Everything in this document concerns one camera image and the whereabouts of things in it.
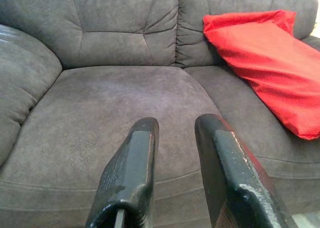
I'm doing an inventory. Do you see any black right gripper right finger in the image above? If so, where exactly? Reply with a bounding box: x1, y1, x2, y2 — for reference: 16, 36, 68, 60
194, 113, 298, 228

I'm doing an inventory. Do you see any grey-brown suede two-seat sofa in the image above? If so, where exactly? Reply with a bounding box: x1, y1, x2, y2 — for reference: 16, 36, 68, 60
0, 0, 320, 228

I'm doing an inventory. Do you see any red pillow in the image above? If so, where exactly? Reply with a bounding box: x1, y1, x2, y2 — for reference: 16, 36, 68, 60
202, 9, 320, 141

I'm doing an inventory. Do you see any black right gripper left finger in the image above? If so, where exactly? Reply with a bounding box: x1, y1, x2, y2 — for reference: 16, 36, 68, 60
84, 116, 160, 228

